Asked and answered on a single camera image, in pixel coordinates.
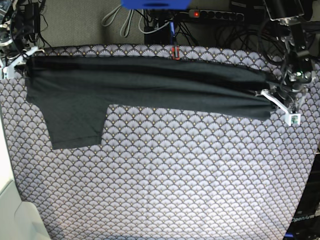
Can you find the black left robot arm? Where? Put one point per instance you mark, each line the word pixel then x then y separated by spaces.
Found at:
pixel 297 66

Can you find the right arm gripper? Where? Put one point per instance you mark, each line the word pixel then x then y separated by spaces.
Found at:
pixel 12 48

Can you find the dark grey T-shirt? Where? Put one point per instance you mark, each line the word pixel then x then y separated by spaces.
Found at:
pixel 73 93

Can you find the black power strip red switch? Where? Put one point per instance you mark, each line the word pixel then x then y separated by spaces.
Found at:
pixel 216 15

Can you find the red and black table clamp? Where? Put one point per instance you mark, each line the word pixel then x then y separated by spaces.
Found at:
pixel 175 52

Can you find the white plastic bin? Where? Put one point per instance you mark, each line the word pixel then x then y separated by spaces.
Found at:
pixel 19 220

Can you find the black power adapter brick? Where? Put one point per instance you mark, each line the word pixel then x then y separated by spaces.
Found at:
pixel 31 21

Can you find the black OpenArm base box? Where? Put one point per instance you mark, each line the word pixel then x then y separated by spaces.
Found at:
pixel 305 224

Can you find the fan-patterned table cloth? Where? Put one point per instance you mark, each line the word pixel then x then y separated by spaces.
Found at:
pixel 162 173

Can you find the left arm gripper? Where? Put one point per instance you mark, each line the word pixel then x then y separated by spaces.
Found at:
pixel 290 94

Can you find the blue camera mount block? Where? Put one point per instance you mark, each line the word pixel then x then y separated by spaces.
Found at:
pixel 156 4

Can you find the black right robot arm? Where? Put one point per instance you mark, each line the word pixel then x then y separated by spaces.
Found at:
pixel 12 11

